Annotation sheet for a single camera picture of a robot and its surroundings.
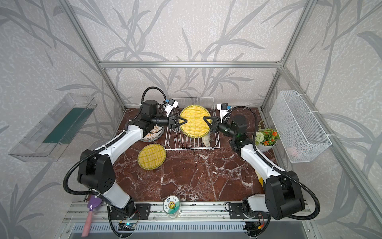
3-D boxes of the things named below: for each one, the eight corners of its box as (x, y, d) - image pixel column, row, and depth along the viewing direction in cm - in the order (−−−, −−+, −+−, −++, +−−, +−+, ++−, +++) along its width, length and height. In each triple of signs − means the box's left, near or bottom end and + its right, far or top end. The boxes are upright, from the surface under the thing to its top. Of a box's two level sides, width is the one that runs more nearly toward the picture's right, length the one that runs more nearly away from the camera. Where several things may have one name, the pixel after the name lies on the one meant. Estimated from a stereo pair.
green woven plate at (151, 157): (134, 170, 90) (133, 168, 88) (142, 145, 101) (141, 143, 99) (164, 170, 90) (163, 168, 88) (168, 145, 101) (167, 143, 99)
